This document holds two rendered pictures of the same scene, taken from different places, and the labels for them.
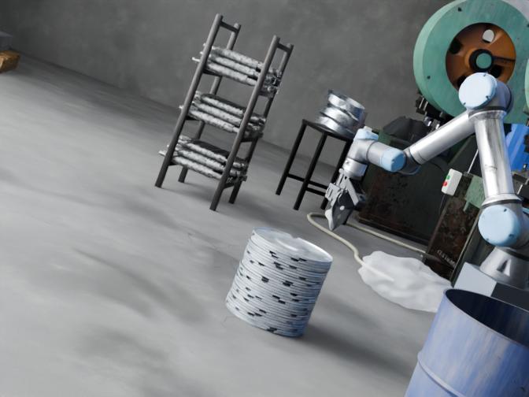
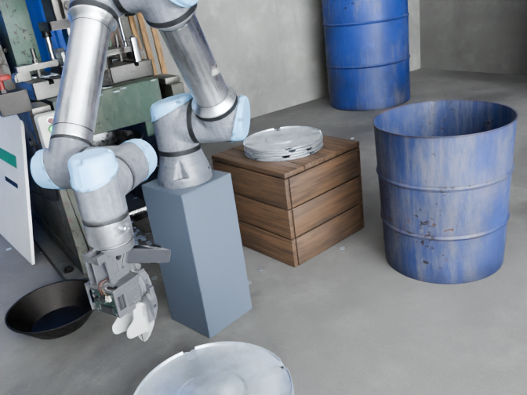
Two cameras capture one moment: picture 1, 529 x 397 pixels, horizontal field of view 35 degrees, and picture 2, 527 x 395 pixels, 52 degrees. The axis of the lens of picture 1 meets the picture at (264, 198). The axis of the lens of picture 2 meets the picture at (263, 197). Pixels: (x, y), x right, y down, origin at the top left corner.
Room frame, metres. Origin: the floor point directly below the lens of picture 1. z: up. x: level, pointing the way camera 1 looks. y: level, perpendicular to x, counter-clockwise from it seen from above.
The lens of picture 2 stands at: (2.93, 0.61, 0.94)
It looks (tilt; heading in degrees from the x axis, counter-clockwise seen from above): 22 degrees down; 249
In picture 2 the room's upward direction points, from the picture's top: 8 degrees counter-clockwise
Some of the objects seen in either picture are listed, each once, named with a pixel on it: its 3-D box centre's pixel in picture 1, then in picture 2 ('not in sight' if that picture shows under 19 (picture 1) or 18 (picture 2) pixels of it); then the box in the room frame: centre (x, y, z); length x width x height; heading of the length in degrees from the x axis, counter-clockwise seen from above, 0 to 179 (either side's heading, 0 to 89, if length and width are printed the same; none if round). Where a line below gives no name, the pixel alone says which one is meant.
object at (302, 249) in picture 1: (293, 245); (211, 394); (2.78, -0.15, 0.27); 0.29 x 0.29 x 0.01
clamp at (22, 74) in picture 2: not in sight; (33, 63); (2.89, -1.57, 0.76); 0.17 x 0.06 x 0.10; 11
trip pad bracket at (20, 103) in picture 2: not in sight; (17, 117); (2.99, -1.32, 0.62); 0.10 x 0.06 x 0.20; 11
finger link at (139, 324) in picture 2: (330, 216); (138, 326); (2.87, -0.24, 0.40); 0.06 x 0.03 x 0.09; 34
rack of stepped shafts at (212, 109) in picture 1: (223, 113); not in sight; (4.49, 0.37, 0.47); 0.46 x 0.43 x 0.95; 81
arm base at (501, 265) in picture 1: (508, 264); (182, 162); (2.60, -0.79, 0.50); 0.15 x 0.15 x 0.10
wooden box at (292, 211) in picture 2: not in sight; (288, 191); (2.14, -1.13, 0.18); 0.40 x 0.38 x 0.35; 107
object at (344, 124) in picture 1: (329, 153); not in sight; (5.56, -0.30, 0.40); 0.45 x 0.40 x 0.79; 23
